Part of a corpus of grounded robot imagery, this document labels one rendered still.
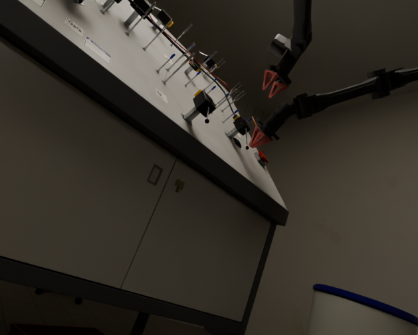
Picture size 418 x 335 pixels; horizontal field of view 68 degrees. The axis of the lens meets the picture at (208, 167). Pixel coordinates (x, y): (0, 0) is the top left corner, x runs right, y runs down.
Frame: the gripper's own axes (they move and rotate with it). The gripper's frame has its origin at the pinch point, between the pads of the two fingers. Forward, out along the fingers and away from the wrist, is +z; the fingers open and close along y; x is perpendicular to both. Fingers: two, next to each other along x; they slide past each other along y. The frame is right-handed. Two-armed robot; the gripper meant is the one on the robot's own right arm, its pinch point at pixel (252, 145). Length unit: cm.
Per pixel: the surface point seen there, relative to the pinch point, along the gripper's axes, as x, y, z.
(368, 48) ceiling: -103, -127, -107
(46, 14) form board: 1, 77, 6
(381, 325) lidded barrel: 54, -106, 23
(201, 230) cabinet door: 23.2, 12.9, 28.9
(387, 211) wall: -14, -180, -25
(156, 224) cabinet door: 24, 30, 32
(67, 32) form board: 2, 72, 6
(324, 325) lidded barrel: 40, -102, 47
